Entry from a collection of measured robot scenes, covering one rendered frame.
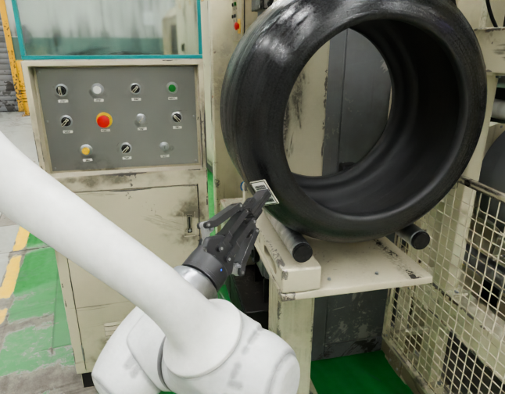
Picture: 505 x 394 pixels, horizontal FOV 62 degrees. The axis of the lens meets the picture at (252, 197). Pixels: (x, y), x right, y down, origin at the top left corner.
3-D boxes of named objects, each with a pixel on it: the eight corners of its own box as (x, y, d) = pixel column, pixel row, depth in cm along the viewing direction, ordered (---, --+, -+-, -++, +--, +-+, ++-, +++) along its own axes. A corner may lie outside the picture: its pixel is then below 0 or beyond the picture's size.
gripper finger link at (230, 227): (207, 255, 74) (202, 248, 74) (238, 213, 81) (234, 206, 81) (222, 254, 72) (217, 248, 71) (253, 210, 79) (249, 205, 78)
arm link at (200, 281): (175, 324, 71) (195, 298, 75) (211, 330, 65) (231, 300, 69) (143, 288, 67) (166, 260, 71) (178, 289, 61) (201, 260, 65)
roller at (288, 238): (258, 189, 121) (273, 191, 122) (255, 204, 122) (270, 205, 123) (295, 243, 89) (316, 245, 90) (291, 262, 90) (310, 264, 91)
